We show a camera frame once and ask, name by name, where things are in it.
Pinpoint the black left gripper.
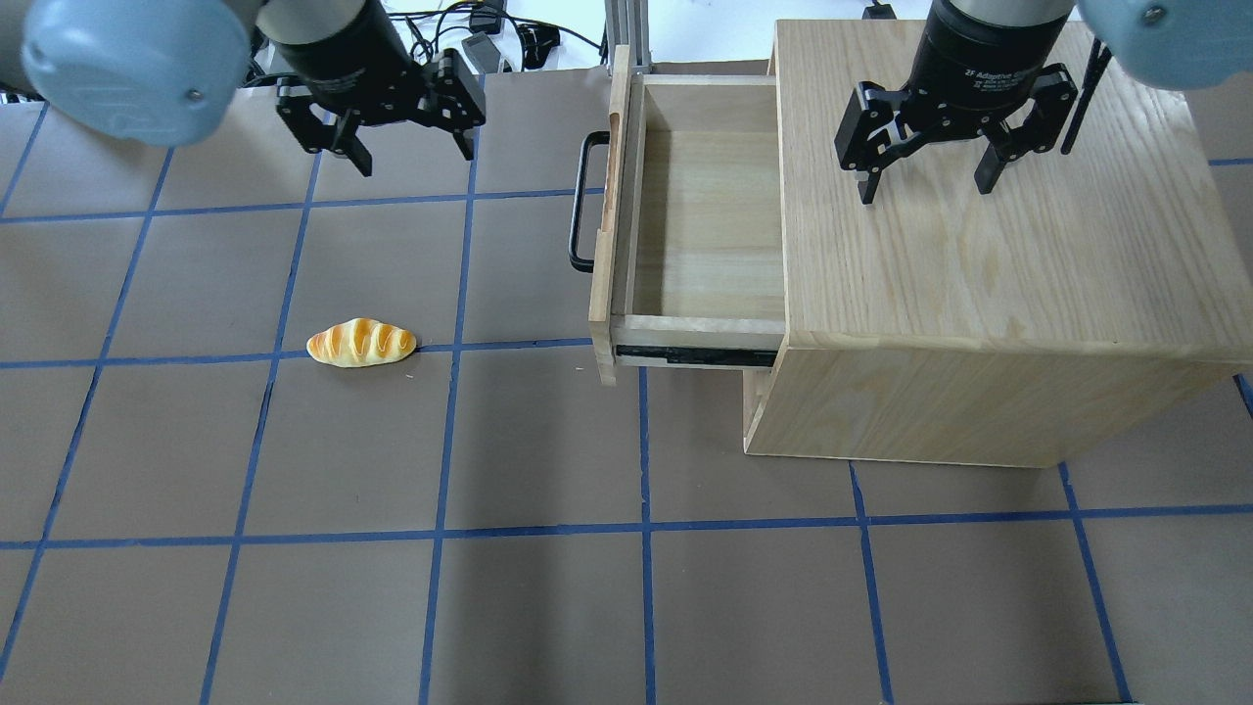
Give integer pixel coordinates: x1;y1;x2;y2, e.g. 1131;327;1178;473
264;1;487;177

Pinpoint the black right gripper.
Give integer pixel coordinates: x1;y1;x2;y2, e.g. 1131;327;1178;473
834;1;1078;207

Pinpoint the wooden drawer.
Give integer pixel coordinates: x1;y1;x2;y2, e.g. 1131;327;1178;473
576;46;786;387

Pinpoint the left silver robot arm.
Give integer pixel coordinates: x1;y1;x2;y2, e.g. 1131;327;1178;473
3;1;487;177

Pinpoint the wooden drawer cabinet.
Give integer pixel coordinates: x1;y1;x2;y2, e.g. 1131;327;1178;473
744;20;1252;467

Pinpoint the black small power adapter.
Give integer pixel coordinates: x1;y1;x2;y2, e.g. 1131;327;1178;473
461;33;512;74

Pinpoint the toy bread loaf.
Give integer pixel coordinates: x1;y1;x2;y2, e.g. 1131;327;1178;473
304;317;419;367

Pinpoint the brown paper table cover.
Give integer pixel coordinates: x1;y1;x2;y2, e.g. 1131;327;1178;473
3;69;1250;704

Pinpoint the aluminium frame post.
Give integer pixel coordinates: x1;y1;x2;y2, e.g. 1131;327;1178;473
603;0;653;74

